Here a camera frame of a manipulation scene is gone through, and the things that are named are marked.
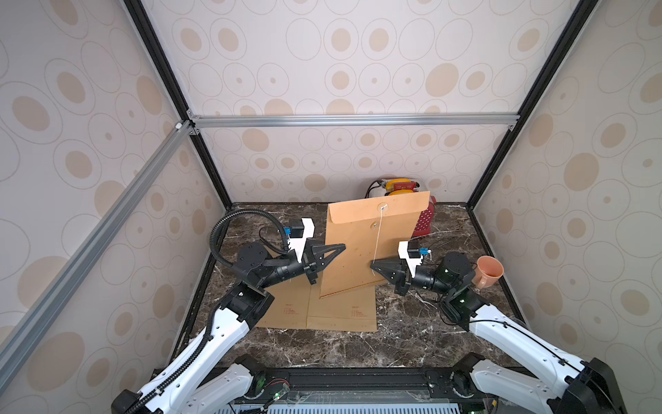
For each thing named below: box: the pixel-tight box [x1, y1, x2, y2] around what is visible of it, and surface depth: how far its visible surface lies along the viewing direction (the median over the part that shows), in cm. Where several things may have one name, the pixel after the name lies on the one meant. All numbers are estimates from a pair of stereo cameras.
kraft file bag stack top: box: [306, 268, 378, 333], surface depth 87 cm
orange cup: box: [474, 255, 505, 289], surface depth 89 cm
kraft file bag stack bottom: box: [319, 190, 431, 299], surface depth 56 cm
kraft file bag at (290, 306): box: [256, 273, 310, 329], surface depth 87 cm
